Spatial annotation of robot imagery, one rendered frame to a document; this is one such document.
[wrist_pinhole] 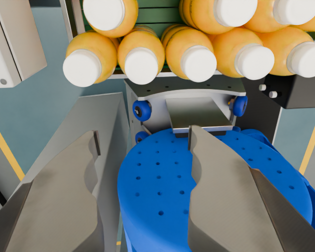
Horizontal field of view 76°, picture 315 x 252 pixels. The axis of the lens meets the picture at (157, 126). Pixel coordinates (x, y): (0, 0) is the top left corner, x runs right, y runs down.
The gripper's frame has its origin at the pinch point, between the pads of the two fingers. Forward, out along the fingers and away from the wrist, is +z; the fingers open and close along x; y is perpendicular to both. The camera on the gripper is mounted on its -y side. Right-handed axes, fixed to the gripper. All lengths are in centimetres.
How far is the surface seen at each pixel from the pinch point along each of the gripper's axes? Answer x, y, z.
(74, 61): -7.6, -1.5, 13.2
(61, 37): -48, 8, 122
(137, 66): -0.5, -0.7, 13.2
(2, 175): -123, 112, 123
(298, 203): 19.2, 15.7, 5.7
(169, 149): 4.0, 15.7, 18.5
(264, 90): 26.2, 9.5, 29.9
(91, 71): -5.9, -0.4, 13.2
